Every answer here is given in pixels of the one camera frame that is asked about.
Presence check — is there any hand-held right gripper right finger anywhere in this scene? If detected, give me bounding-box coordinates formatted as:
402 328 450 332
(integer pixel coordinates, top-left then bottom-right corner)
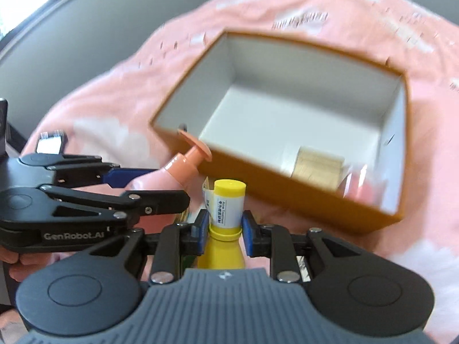
241 210 363 284

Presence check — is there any person's left hand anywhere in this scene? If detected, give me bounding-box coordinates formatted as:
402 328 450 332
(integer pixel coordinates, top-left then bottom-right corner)
0 247 41 283

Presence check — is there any clear plastic packet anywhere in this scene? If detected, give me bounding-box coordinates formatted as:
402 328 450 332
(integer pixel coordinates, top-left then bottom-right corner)
339 163 390 208

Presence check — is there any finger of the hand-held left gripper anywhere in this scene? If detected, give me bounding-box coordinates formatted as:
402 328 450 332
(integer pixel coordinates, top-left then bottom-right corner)
19 153 159 189
0 183 191 224

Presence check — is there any orange cardboard box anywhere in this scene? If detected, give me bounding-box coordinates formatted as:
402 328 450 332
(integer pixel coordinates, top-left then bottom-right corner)
150 30 410 236

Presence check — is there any yellow bottle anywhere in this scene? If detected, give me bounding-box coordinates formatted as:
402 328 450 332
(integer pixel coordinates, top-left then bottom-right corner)
197 178 247 270

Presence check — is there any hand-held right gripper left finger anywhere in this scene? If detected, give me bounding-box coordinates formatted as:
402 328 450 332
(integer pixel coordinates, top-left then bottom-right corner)
90 209 211 285

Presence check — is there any pink printed blanket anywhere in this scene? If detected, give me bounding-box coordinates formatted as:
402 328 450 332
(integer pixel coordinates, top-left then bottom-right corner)
22 0 459 344

